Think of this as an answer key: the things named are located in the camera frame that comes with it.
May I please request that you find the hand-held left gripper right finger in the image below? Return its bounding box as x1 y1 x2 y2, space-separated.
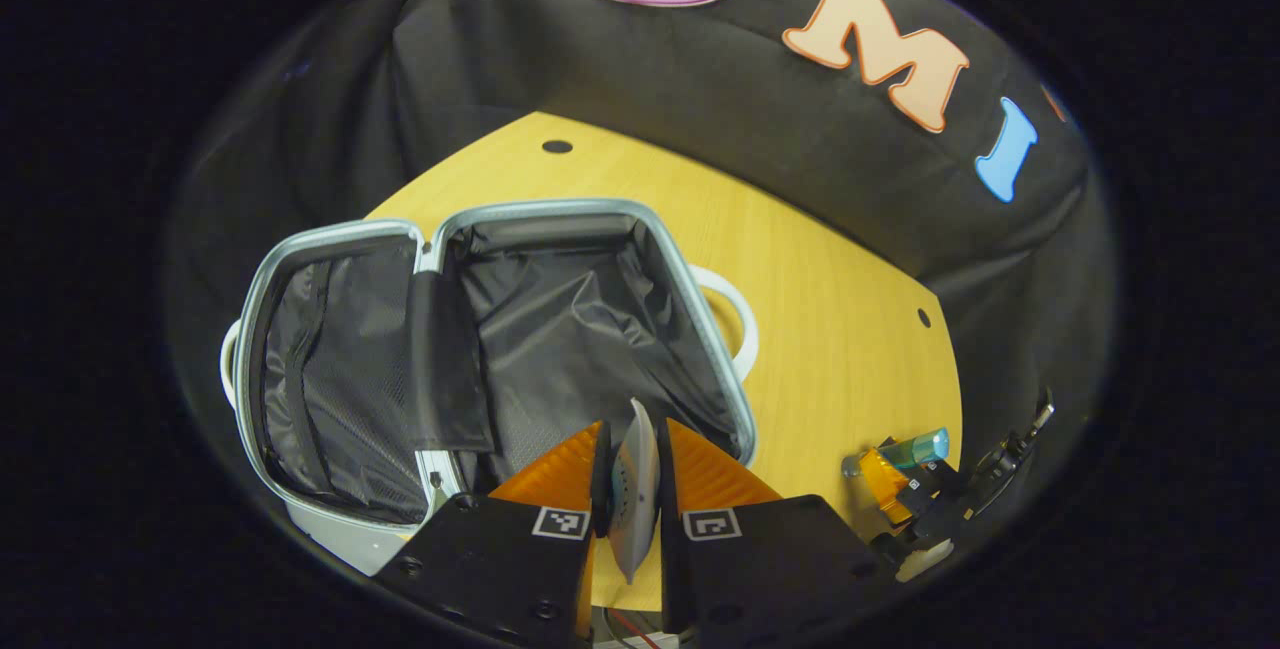
659 416 903 646

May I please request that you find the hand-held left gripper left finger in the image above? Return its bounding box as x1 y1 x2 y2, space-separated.
371 418 614 646

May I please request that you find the blue capped clear bottle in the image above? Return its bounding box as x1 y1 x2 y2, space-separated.
841 426 952 481

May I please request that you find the teal skin care tube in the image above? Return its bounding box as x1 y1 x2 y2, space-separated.
607 396 664 586

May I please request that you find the light blue small suitcase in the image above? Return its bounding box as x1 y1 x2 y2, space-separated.
220 197 761 578

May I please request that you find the black backdrop cloth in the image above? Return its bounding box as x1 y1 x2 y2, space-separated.
170 0 1113 495

